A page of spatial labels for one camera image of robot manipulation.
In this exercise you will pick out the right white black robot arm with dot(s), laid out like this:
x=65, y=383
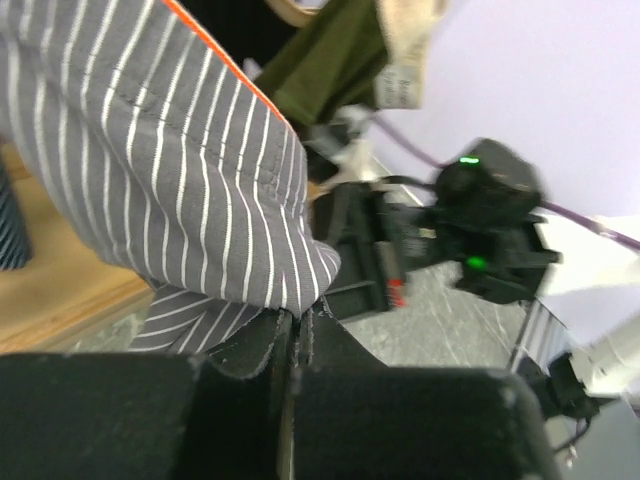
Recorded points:
x=483, y=211

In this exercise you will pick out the wooden hanger stand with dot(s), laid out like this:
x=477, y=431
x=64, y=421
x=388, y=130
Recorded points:
x=65, y=292

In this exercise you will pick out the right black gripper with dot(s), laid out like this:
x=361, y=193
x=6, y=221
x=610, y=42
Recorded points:
x=380, y=241

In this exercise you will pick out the black hanging underwear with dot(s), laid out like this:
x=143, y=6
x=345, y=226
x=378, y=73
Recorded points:
x=250, y=29

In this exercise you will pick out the navy striped hanging underwear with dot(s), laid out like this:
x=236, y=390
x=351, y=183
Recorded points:
x=15, y=246

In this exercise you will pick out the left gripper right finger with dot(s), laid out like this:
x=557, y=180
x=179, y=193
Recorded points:
x=356, y=418

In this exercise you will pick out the olive green hanging underwear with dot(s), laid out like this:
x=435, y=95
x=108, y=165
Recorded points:
x=370, y=53

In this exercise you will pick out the grey striped boxer underwear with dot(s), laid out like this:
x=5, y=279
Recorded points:
x=166, y=159

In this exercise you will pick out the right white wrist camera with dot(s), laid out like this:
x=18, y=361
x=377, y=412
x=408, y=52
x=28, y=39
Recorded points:
x=354, y=159

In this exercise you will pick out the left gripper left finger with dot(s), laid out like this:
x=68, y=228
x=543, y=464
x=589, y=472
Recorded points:
x=150, y=416

